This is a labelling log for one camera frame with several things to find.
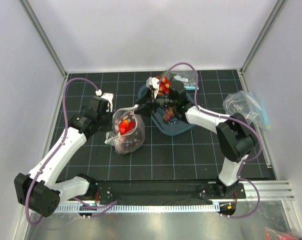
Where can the dark red grape bunch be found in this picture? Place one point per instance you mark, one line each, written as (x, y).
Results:
(129, 143)

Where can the flat zip bag blue zipper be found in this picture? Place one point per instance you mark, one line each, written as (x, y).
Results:
(187, 78)

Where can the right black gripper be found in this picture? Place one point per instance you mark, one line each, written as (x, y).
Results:
(149, 104)

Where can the perforated metal rail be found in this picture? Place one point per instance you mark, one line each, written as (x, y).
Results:
(72, 207)

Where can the clear dotted zip bag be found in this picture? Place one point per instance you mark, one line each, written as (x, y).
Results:
(118, 117)

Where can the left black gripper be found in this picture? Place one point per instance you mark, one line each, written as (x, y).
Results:
(108, 127)

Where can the red tomato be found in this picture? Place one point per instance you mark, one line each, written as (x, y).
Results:
(125, 126)

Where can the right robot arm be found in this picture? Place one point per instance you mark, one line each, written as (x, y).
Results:
(236, 138)

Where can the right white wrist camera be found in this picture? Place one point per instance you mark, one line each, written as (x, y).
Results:
(153, 84)

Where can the blue plastic basket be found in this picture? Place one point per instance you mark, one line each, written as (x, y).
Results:
(170, 125)

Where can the red cherry bunch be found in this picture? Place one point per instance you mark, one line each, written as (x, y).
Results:
(164, 86)

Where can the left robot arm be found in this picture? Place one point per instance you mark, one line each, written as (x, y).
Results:
(39, 190)

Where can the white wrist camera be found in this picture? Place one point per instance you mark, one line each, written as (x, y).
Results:
(106, 96)
(153, 84)

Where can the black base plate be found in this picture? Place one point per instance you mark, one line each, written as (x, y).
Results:
(163, 192)

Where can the light pink grape bunch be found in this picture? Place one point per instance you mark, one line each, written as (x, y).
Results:
(168, 115)

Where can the red packaged item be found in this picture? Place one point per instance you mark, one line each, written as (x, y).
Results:
(277, 235)

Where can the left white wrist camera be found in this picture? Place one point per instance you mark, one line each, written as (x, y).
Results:
(106, 96)

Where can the crumpled clear zip bag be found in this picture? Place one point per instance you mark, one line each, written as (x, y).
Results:
(248, 105)

